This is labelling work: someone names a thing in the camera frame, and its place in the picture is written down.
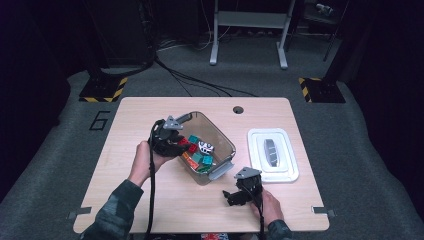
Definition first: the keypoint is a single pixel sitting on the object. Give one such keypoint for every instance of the person's right hand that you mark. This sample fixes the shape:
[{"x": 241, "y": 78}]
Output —
[{"x": 272, "y": 210}]

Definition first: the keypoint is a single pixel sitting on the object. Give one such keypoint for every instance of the small orange toy block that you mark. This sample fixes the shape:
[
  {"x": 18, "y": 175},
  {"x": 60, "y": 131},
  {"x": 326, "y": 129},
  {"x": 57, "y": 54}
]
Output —
[{"x": 185, "y": 155}]

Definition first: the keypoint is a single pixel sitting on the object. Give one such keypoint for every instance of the bright green toy block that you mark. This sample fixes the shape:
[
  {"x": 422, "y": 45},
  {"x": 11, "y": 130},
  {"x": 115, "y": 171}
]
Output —
[{"x": 203, "y": 169}]

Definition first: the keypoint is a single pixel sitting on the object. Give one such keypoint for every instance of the cyan toy block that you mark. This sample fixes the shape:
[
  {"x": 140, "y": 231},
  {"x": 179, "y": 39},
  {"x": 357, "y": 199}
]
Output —
[{"x": 207, "y": 160}]

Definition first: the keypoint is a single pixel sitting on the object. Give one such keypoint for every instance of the clear brown storage box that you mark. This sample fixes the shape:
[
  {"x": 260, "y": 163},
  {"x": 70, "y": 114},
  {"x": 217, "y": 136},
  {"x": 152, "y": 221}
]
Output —
[{"x": 220, "y": 133}]

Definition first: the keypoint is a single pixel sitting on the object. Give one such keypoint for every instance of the white box lid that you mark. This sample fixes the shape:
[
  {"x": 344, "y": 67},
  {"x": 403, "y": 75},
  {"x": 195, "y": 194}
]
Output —
[{"x": 288, "y": 156}]

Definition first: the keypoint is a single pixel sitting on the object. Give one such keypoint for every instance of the black stand post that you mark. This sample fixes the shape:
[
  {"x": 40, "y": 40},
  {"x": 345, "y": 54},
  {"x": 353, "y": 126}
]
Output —
[
  {"x": 96, "y": 71},
  {"x": 333, "y": 71}
]

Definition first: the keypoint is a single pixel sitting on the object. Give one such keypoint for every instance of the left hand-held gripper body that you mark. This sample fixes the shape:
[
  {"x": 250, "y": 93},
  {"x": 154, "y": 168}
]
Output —
[{"x": 163, "y": 140}]

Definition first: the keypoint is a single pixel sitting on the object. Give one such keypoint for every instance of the dark green toy block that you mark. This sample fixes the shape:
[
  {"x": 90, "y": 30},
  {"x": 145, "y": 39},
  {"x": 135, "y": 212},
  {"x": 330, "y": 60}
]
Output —
[{"x": 197, "y": 157}]

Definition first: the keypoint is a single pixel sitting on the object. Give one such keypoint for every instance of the red toy block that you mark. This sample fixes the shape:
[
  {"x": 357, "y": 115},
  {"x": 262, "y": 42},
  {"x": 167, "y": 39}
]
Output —
[
  {"x": 193, "y": 148},
  {"x": 183, "y": 141}
]

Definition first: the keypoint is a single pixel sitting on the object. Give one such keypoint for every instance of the black yellow striped base plate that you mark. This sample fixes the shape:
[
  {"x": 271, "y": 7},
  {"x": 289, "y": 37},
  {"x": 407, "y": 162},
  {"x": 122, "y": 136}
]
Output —
[
  {"x": 325, "y": 92},
  {"x": 100, "y": 90}
]

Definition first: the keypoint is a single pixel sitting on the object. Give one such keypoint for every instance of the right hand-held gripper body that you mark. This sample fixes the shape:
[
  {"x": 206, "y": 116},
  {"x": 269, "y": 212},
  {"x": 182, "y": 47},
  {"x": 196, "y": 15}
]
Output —
[{"x": 249, "y": 189}]

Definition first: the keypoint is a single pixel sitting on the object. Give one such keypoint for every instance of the red patterned cloth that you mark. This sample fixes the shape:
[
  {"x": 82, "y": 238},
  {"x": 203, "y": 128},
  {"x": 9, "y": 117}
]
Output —
[{"x": 215, "y": 237}]

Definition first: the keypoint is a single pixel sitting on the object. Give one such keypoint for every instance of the person's left hand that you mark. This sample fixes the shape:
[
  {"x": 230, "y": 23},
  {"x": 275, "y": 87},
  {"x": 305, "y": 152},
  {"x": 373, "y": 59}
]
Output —
[{"x": 141, "y": 165}]

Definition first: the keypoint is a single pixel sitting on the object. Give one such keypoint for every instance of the gray table bracket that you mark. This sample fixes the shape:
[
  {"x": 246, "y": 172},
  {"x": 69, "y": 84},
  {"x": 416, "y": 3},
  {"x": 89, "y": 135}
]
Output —
[
  {"x": 323, "y": 210},
  {"x": 80, "y": 212}
]

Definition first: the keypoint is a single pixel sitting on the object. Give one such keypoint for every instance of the gray device on shelf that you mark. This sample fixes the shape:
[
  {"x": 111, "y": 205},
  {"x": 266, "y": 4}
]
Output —
[{"x": 325, "y": 9}]

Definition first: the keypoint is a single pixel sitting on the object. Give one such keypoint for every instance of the long orange toy block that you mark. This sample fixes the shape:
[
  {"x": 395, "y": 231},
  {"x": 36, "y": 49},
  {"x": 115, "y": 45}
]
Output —
[{"x": 191, "y": 163}]

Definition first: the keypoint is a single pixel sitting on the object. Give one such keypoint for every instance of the white metal desk frame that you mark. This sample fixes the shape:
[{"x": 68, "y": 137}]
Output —
[{"x": 250, "y": 19}]

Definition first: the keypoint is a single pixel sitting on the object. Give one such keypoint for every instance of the black equipment cabinet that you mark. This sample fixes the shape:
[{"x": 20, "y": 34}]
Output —
[{"x": 123, "y": 33}]

